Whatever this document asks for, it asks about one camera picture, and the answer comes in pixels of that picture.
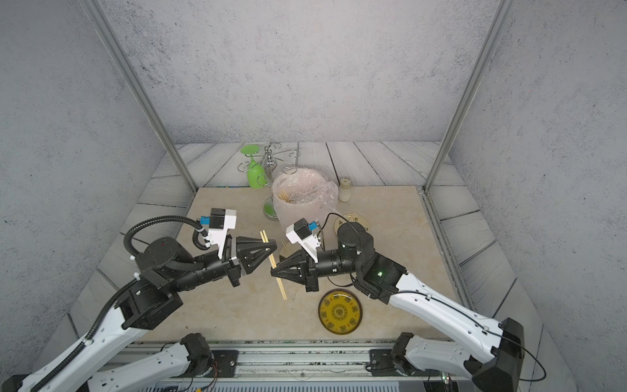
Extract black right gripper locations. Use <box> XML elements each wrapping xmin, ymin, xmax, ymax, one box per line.
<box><xmin>274</xmin><ymin>247</ymin><xmax>366</xmax><ymax>293</ymax></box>

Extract chopsticks pair one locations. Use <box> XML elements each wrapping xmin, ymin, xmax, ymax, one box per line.
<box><xmin>260</xmin><ymin>230</ymin><xmax>287</xmax><ymax>301</ymax></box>

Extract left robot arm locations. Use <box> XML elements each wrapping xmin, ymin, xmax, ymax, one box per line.
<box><xmin>2</xmin><ymin>216</ymin><xmax>277</xmax><ymax>391</ymax></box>

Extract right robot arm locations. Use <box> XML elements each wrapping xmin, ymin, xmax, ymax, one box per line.
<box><xmin>271</xmin><ymin>219</ymin><xmax>534</xmax><ymax>391</ymax></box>

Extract bare chopsticks in bin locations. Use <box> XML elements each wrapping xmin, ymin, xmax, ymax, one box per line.
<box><xmin>278</xmin><ymin>189</ymin><xmax>305</xmax><ymax>204</ymax></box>

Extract yellow patterned round plate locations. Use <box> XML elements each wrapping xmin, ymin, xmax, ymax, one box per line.
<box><xmin>318</xmin><ymin>289</ymin><xmax>363</xmax><ymax>335</ymax></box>

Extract white trash bin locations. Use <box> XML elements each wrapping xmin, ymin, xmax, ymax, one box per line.
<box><xmin>271</xmin><ymin>168</ymin><xmax>329</xmax><ymax>231</ymax></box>

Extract green plastic goblet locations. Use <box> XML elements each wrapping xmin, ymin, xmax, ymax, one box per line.
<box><xmin>238</xmin><ymin>145</ymin><xmax>269</xmax><ymax>189</ymax></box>

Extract small cream bottle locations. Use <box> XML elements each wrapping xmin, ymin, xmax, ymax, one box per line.
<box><xmin>338</xmin><ymin>177</ymin><xmax>352</xmax><ymax>203</ymax></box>

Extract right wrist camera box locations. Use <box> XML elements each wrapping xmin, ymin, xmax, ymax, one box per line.
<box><xmin>286</xmin><ymin>218</ymin><xmax>321</xmax><ymax>263</ymax></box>

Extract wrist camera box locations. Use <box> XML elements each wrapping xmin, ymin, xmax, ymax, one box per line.
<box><xmin>286</xmin><ymin>218</ymin><xmax>321</xmax><ymax>263</ymax></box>
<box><xmin>199</xmin><ymin>208</ymin><xmax>237</xmax><ymax>260</ymax></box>

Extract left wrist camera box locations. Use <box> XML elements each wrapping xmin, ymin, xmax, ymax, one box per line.
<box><xmin>199</xmin><ymin>208</ymin><xmax>237</xmax><ymax>260</ymax></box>

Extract chrome wire cup rack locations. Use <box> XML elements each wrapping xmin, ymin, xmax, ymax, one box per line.
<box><xmin>237</xmin><ymin>141</ymin><xmax>300</xmax><ymax>222</ymax></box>

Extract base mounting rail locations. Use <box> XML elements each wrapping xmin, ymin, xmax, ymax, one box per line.
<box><xmin>97</xmin><ymin>337</ymin><xmax>515</xmax><ymax>392</ymax></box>

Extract metal corner post left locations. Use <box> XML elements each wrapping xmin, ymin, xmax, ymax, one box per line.
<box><xmin>80</xmin><ymin>0</ymin><xmax>199</xmax><ymax>194</ymax></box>

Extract metal corner post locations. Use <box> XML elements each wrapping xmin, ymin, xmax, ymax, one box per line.
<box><xmin>423</xmin><ymin>0</ymin><xmax>515</xmax><ymax>194</ymax></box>
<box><xmin>80</xmin><ymin>0</ymin><xmax>199</xmax><ymax>194</ymax></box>

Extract metal corner post right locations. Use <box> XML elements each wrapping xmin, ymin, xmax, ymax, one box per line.
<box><xmin>423</xmin><ymin>0</ymin><xmax>515</xmax><ymax>194</ymax></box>

